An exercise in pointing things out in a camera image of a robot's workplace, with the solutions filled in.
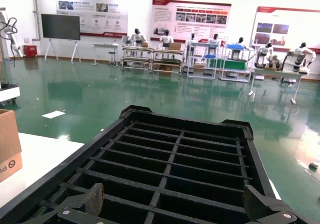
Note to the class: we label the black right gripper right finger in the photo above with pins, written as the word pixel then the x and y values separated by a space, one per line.
pixel 253 204

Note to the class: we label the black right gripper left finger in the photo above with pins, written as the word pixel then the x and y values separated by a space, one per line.
pixel 93 199

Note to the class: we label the black slotted container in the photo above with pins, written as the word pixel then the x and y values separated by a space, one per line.
pixel 57 181

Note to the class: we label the open brown cardboard box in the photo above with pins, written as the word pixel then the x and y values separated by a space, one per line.
pixel 8 139

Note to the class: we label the small distant cardboard box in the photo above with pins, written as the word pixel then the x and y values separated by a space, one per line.
pixel 144 44

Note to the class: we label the large distant cardboard box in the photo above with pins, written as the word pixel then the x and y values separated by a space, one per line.
pixel 175 46

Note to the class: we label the small dark floor object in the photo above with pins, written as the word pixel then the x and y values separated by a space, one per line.
pixel 313 166

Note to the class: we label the long white table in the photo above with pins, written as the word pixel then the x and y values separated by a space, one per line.
pixel 280 72

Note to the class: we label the white metal shelf unit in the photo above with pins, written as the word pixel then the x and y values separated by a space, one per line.
pixel 233 70
pixel 205 43

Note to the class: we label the green panel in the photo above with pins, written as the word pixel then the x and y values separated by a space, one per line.
pixel 232 64

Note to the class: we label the black round stool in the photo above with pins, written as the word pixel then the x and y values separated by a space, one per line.
pixel 113 52

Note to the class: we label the small blue bin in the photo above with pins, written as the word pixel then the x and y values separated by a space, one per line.
pixel 210 57

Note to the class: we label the white black humanoid robot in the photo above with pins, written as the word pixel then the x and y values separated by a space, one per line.
pixel 240 41
pixel 166 39
pixel 192 38
pixel 137 37
pixel 214 40
pixel 298 53
pixel 263 50

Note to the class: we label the small white desk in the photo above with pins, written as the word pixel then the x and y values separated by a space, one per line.
pixel 105 44

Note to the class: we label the white tube workbench rack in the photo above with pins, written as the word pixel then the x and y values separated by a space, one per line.
pixel 136 48
pixel 166 51

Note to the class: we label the large blue bin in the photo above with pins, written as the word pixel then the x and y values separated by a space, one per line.
pixel 236 47

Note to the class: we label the black display on white stand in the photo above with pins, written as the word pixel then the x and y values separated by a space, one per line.
pixel 60 27

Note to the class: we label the info board with grey icons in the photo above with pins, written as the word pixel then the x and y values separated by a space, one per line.
pixel 100 12

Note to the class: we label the info board with dark photos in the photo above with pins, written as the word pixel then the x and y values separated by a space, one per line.
pixel 300 17

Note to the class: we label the info board with photo row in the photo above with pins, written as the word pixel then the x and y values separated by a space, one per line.
pixel 165 14

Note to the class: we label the red wall box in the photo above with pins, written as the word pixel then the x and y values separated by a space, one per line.
pixel 30 51

